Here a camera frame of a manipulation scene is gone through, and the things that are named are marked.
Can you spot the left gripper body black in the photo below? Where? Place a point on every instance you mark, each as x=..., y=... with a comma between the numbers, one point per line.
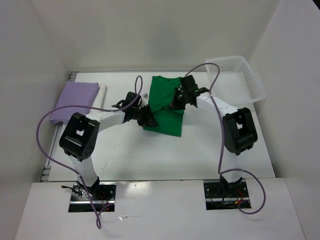
x=141, y=115

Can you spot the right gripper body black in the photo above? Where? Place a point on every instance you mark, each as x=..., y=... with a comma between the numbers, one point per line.
x=179, y=100

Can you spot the green shirt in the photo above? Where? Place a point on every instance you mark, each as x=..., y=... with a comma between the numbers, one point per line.
x=161, y=94

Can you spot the white t shirt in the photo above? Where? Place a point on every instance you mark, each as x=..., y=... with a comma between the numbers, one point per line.
x=100, y=97

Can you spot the purple shirt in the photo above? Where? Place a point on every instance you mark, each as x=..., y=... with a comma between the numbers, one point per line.
x=74, y=93

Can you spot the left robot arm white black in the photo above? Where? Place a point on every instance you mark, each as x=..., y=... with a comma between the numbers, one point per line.
x=79, y=139

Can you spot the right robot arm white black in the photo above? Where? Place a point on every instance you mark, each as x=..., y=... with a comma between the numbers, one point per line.
x=237, y=129

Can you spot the white plastic basket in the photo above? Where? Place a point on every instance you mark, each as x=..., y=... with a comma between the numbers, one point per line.
x=236, y=82

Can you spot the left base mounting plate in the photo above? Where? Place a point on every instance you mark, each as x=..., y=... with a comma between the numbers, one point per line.
x=103, y=200

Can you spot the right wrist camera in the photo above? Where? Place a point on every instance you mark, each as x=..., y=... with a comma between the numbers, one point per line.
x=188, y=84

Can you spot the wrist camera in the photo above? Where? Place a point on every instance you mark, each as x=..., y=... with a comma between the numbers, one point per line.
x=134, y=100
x=188, y=84

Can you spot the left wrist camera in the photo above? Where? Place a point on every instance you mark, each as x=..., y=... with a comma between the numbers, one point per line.
x=134, y=100

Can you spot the aluminium table edge rail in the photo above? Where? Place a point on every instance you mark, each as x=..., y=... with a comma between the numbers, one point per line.
x=51, y=163

